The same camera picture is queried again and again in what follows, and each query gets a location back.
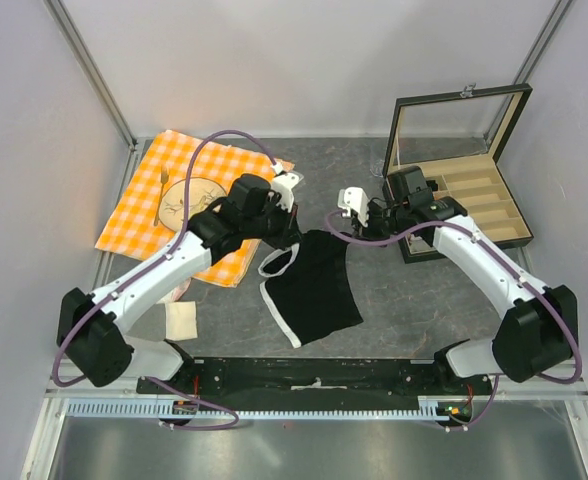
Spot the black white trimmed underwear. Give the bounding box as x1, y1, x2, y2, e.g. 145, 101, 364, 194
258, 230, 363, 348

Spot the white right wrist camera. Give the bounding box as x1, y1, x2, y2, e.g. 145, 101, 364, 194
337, 187, 369, 227

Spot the gold fork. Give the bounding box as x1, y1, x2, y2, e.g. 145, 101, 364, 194
153, 166, 169, 226

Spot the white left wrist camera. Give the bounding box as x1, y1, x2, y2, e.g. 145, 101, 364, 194
268, 171, 303, 213

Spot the aluminium frame post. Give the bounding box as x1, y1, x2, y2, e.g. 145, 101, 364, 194
484, 0, 575, 144
43, 0, 137, 151

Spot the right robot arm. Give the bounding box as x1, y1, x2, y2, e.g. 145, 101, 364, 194
338, 166, 582, 394

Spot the white crumpled cloth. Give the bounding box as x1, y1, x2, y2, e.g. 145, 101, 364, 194
171, 278, 191, 302

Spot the beige folded cloth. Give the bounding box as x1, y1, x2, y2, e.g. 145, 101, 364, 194
165, 301, 198, 342

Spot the beige bird pattern plate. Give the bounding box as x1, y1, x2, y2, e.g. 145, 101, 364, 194
158, 178, 226, 232

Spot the orange checkered cloth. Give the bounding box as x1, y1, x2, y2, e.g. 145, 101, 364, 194
95, 130, 275, 261

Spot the light blue cable duct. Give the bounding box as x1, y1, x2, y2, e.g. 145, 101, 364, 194
65, 397, 448, 421

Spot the black divided storage box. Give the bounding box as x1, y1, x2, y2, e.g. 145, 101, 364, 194
382, 83, 533, 249

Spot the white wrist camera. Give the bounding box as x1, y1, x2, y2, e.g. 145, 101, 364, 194
337, 187, 369, 227
268, 171, 303, 213

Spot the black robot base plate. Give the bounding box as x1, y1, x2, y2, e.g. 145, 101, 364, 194
167, 357, 492, 410

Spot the aluminium left frame post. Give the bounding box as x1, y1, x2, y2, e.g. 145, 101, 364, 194
43, 0, 137, 151

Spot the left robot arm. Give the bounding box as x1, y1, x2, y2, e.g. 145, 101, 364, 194
56, 172, 302, 393

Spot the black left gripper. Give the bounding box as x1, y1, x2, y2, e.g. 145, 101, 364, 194
243, 196, 304, 252

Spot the aluminium right frame post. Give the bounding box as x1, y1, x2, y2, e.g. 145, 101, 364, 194
484, 0, 575, 144

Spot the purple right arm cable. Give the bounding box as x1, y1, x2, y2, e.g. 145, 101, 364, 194
322, 209, 585, 433

